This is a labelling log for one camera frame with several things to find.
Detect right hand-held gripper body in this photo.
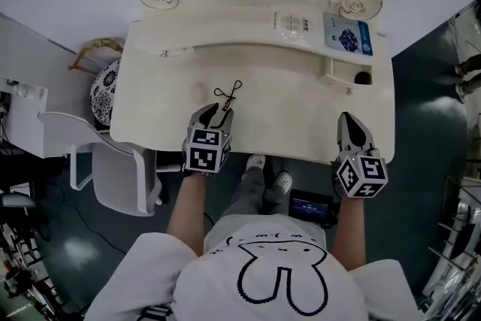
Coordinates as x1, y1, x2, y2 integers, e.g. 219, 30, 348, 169
330, 141, 389, 199

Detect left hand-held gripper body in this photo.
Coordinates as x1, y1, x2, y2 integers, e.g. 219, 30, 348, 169
182, 114, 233, 176

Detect black eyelash curler makeup item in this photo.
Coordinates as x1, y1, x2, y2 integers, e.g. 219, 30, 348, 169
213, 80, 244, 113

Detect blue face mask packet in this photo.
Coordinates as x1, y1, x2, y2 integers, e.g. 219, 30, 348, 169
322, 12, 376, 57

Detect white face mask packet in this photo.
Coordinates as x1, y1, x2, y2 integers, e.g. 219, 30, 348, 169
273, 11, 316, 47

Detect person's right forearm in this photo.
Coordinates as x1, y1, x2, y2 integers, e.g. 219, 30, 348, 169
329, 194, 368, 274

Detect person's left forearm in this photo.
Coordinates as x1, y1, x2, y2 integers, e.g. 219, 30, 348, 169
166, 170, 208, 257

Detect white vanity table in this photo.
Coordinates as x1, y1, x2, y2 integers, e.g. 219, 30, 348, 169
108, 5, 395, 166

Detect person's white left shoe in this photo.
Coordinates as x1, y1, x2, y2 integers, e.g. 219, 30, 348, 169
246, 153, 266, 171

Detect person's white shoe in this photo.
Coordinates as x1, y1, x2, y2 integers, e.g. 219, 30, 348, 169
273, 171, 294, 192
246, 153, 266, 171

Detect person's grey trousers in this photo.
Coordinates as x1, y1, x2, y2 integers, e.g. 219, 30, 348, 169
217, 161, 290, 223

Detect black device with screen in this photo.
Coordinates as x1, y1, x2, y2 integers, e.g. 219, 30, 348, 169
287, 188, 336, 229

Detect person's white right shoe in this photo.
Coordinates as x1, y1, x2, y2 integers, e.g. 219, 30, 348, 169
273, 171, 294, 192

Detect white plastic chair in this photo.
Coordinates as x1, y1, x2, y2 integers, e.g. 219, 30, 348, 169
37, 111, 165, 218

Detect person's white printed t-shirt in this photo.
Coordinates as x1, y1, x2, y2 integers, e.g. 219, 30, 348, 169
85, 213, 424, 321

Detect white side desk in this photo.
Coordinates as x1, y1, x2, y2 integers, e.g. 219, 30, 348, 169
0, 75, 72, 159

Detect cluttered black shelf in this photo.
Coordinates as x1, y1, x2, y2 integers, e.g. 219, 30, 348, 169
0, 191, 65, 315

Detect metal wire rack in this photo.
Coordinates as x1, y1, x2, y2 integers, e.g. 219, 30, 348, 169
420, 176, 481, 321

